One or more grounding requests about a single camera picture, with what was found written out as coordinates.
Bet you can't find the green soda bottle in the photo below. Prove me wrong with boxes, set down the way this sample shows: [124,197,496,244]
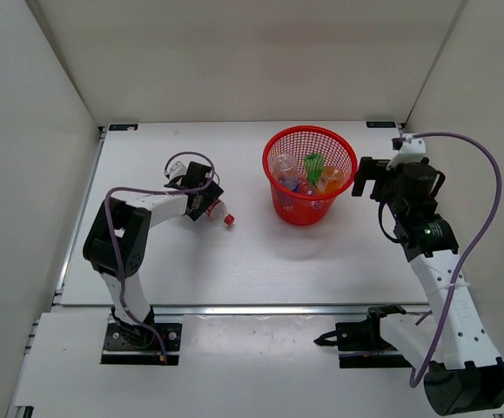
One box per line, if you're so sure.
[304,152,325,185]

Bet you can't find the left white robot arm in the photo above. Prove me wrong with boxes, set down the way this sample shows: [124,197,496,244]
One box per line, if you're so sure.
[83,160,223,354]

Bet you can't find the red label clear bottle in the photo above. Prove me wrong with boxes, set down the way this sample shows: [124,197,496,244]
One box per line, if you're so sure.
[205,199,235,227]

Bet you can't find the red plastic mesh bin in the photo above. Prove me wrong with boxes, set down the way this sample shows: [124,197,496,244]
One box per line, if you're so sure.
[262,125,358,226]

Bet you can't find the right black corner label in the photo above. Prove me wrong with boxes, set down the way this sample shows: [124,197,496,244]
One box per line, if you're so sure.
[366,121,397,129]

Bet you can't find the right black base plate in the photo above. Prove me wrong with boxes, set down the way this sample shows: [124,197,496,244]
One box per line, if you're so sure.
[313,320,411,369]

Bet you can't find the blue label clear bottle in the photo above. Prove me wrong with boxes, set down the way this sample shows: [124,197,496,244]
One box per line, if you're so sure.
[271,153,299,192]

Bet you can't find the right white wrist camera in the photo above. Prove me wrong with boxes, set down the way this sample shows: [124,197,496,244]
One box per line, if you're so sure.
[386,134,427,171]

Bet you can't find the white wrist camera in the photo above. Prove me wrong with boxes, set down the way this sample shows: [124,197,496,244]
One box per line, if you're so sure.
[386,134,427,171]
[165,161,187,184]

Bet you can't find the clear ribbed water bottle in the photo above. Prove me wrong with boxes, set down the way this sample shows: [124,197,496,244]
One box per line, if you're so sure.
[298,178,323,210]

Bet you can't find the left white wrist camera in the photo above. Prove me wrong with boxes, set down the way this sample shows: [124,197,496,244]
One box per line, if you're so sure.
[165,161,187,184]

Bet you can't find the black corner label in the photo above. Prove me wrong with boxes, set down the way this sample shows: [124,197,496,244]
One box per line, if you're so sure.
[108,124,138,131]
[366,121,397,129]

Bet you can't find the aluminium table rail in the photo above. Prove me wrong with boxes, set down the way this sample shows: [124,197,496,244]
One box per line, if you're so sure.
[60,122,427,315]

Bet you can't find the orange juice bottle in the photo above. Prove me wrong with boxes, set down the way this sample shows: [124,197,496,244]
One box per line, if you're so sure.
[316,166,345,195]

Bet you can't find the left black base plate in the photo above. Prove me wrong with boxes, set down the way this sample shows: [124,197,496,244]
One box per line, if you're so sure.
[100,315,183,366]

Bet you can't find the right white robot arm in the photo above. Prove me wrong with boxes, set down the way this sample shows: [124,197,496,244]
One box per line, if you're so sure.
[314,157,504,416]

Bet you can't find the left black corner label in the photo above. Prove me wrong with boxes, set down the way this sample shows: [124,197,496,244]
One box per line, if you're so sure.
[108,124,138,131]

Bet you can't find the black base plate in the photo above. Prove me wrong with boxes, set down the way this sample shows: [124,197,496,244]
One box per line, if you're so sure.
[313,320,411,369]
[100,315,183,366]

